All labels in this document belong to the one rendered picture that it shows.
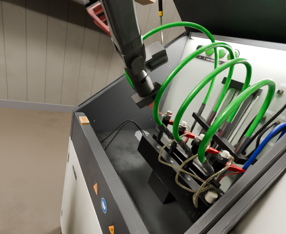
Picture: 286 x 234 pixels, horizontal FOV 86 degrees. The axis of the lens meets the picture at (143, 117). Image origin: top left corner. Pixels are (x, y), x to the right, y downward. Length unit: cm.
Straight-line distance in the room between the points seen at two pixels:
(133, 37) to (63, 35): 225
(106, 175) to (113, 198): 7
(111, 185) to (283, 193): 39
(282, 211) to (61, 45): 258
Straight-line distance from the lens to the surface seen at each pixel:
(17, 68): 273
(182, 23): 62
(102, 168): 50
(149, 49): 47
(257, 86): 38
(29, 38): 263
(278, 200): 46
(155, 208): 61
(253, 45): 76
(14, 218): 157
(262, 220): 48
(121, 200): 44
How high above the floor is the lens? 130
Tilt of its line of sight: 23 degrees down
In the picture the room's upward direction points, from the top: 18 degrees clockwise
